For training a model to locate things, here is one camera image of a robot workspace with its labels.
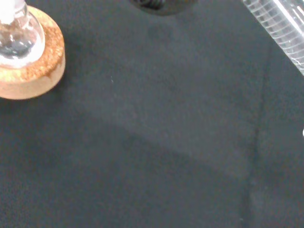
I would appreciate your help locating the clear round-bottom glass flask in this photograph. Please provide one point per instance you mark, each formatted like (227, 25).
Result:
(16, 40)

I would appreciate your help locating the black bench cloth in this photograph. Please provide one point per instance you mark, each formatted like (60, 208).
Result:
(154, 133)

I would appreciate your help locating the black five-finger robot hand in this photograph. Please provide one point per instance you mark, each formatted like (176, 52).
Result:
(156, 6)

